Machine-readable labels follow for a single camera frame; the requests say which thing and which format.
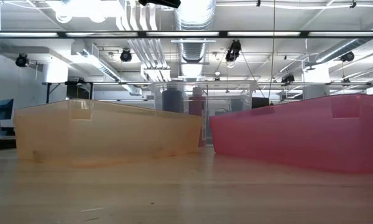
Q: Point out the black background table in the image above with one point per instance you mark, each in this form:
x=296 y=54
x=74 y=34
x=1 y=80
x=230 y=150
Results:
x=71 y=90

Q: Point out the black frame bar with lights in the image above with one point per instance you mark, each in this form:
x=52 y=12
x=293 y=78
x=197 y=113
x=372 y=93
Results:
x=186 y=34

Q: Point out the translucent pink plastic bin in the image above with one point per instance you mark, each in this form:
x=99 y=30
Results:
x=298 y=137

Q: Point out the silver spiral duct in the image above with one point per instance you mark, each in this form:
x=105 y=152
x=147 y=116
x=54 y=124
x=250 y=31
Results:
x=345 y=46
x=194 y=18

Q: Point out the black aluminium table frame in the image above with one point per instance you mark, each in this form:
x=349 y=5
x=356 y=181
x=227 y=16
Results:
x=1 y=143

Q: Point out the blue-lit background monitor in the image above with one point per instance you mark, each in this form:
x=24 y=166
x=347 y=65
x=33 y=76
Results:
x=5 y=109

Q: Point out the purple paint bottle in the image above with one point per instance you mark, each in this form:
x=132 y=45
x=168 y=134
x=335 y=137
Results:
x=172 y=101

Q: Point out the black background box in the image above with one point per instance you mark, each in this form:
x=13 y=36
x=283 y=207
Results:
x=261 y=102

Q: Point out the translucent orange plastic bin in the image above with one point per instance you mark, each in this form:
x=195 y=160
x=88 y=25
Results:
x=112 y=133

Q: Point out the red paint bottle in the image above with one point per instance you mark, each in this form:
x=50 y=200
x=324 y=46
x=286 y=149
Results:
x=197 y=104

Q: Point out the clear plastic bin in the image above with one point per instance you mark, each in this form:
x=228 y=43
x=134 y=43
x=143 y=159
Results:
x=230 y=93

